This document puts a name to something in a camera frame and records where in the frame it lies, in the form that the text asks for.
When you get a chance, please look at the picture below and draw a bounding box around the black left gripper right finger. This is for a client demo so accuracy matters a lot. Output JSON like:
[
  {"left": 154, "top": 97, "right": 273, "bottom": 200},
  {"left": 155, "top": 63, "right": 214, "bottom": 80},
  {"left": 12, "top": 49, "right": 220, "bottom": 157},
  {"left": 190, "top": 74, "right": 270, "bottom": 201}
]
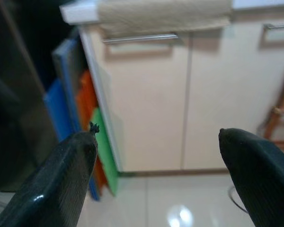
[{"left": 218, "top": 128, "right": 284, "bottom": 227}]

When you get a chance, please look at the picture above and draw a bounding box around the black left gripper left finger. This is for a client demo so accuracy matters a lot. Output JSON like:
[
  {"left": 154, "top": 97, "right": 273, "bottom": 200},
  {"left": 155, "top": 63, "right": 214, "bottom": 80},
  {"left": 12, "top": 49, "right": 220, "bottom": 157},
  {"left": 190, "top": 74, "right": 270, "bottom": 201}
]
[{"left": 0, "top": 121, "right": 100, "bottom": 227}]

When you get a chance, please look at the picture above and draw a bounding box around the stainless steel fridge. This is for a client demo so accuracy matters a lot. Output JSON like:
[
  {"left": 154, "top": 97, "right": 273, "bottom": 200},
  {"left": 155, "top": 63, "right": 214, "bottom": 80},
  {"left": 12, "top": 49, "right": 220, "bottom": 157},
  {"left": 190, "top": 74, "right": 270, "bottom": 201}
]
[{"left": 0, "top": 0, "right": 60, "bottom": 192}]

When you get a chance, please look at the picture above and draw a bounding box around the wooden lattice rack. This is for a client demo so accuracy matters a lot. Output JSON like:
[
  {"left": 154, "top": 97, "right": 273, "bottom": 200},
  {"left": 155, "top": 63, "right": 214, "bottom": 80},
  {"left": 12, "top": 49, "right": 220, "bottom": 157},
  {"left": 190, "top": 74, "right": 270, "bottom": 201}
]
[{"left": 257, "top": 59, "right": 284, "bottom": 149}]

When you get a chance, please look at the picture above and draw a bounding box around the green plastic board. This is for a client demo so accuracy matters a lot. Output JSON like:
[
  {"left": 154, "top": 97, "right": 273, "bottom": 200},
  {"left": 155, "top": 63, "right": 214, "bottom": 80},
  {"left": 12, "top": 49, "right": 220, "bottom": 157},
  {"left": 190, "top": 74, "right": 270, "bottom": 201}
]
[{"left": 89, "top": 107, "right": 119, "bottom": 197}]

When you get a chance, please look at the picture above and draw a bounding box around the orange plastic board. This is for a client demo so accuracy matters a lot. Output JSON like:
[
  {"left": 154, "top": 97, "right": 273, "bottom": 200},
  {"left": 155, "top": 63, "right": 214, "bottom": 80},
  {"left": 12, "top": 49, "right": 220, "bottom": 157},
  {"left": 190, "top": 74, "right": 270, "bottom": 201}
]
[{"left": 76, "top": 70, "right": 108, "bottom": 196}]

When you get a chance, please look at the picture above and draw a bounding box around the white kitchen worktop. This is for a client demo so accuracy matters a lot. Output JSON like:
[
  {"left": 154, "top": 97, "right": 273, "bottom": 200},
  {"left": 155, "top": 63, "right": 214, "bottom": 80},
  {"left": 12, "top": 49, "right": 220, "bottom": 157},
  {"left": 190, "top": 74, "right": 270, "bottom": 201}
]
[{"left": 59, "top": 0, "right": 284, "bottom": 24}]

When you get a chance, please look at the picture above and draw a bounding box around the beige cloth mat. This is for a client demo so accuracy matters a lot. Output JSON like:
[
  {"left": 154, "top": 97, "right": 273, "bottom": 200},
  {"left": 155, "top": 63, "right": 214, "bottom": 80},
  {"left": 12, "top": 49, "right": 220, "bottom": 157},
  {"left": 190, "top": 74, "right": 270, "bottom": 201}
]
[{"left": 97, "top": 0, "right": 233, "bottom": 36}]

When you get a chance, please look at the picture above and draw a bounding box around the metal cabinet bar handle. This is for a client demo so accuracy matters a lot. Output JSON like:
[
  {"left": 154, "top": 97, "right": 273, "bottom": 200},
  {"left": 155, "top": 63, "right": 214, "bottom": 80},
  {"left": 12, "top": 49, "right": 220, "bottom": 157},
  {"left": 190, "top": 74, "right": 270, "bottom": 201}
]
[
  {"left": 103, "top": 34, "right": 179, "bottom": 45},
  {"left": 262, "top": 23, "right": 284, "bottom": 31}
]

